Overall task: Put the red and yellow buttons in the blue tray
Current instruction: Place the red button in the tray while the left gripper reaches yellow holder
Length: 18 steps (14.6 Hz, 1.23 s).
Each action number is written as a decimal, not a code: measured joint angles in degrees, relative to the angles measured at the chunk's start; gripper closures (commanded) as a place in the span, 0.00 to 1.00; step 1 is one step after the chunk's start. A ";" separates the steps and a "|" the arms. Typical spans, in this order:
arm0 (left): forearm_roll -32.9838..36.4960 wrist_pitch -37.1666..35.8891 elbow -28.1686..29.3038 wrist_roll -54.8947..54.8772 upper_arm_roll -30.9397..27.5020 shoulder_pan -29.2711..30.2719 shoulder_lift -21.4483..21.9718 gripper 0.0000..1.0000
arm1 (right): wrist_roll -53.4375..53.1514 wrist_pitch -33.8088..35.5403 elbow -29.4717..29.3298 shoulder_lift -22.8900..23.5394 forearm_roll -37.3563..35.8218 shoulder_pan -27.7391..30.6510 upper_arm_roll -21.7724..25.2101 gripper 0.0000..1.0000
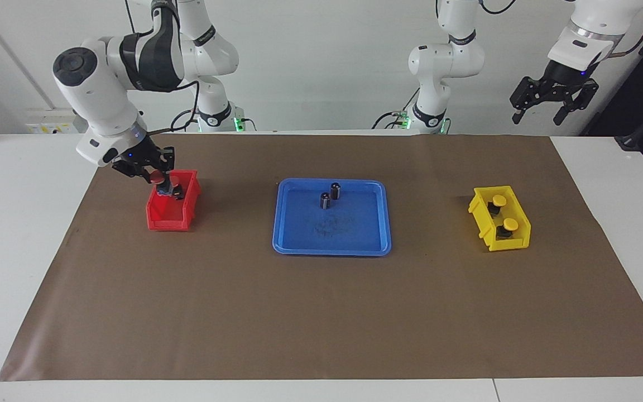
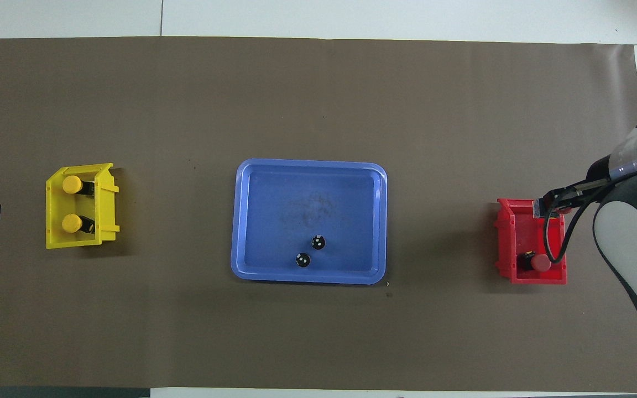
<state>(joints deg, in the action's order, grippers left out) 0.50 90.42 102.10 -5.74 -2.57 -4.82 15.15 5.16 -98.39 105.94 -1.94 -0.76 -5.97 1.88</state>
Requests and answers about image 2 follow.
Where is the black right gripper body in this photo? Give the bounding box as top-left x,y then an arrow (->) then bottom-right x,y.
570,155 -> 615,195

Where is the yellow push button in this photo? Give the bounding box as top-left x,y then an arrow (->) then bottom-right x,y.
61,213 -> 96,234
62,175 -> 96,196

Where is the blue plastic tray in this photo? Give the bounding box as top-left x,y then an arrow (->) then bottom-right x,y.
231,159 -> 388,285

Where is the red plastic bin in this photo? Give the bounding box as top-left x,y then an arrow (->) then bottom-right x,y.
494,198 -> 568,285

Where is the yellow plastic bin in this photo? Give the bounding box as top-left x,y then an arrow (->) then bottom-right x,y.
45,163 -> 120,250

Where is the brown paper mat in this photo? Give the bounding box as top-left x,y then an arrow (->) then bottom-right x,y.
0,36 -> 637,394

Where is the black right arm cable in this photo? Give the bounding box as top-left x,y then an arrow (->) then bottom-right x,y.
542,166 -> 637,265

